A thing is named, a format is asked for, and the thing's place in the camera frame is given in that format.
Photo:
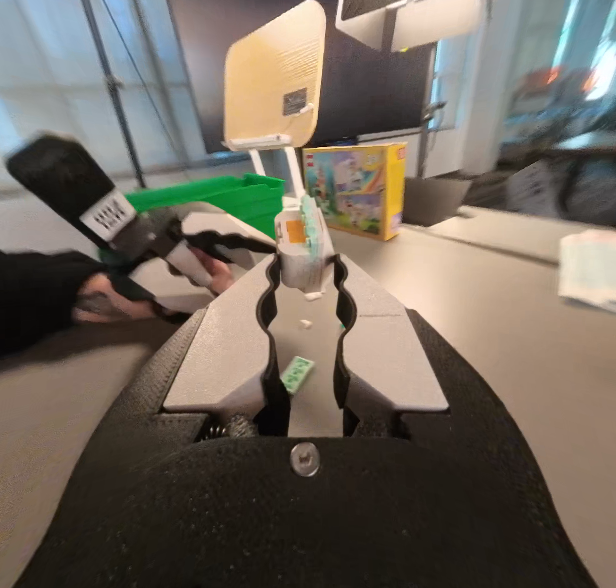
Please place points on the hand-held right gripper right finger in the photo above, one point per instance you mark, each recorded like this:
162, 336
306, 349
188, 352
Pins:
390, 357

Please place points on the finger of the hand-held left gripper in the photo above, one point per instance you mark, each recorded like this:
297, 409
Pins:
216, 224
243, 258

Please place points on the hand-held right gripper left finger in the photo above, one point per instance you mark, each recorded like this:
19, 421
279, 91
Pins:
221, 357

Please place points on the white orange mint lego build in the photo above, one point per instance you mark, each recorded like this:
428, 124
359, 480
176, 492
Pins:
303, 251

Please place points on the person's left forearm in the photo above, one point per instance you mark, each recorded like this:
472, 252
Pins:
38, 299

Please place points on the long mint lego plate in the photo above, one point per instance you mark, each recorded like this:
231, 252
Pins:
298, 375

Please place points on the yellow lego box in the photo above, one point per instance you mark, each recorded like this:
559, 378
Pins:
356, 188

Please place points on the lego instruction booklet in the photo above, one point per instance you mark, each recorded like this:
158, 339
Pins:
589, 270

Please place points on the person's left hand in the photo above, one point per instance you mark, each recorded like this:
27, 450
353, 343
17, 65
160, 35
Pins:
217, 276

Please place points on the green plastic bin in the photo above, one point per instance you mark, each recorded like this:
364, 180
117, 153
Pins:
216, 193

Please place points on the metal stand pole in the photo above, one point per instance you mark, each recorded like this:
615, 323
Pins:
113, 82

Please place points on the beige panel on white stand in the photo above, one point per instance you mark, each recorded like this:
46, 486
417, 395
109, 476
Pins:
269, 77

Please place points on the dark grey box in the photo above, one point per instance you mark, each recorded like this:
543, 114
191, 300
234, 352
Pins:
433, 203

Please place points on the large black screen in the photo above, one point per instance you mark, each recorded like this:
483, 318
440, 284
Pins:
375, 92

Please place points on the white monitor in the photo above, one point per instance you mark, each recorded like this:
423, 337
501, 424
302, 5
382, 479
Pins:
385, 5

